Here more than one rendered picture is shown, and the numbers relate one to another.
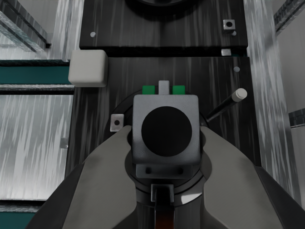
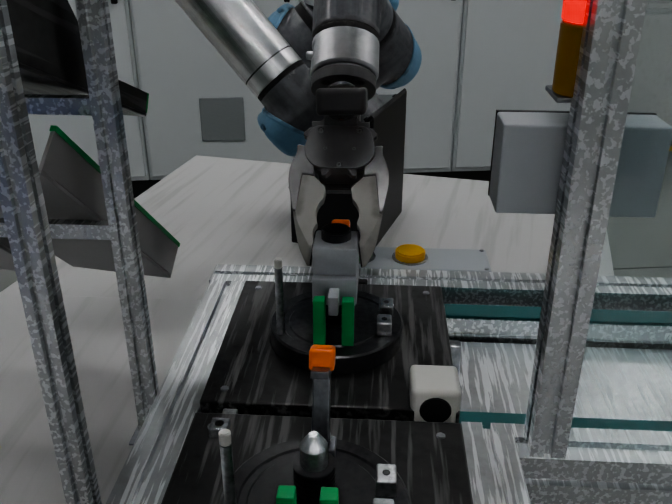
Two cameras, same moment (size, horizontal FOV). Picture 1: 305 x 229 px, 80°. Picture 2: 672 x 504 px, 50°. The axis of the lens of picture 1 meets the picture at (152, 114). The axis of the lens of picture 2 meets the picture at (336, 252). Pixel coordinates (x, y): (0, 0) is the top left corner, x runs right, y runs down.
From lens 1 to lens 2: 69 cm
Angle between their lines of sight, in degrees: 77
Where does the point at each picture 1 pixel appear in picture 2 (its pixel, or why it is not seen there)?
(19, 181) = (524, 356)
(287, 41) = not seen: outside the picture
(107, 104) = (405, 365)
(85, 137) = (429, 342)
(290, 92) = not seen: hidden behind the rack
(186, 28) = (284, 436)
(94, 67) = (422, 374)
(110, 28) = (411, 442)
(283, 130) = (187, 348)
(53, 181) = (479, 354)
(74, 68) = (450, 374)
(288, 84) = not seen: hidden behind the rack
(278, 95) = (175, 375)
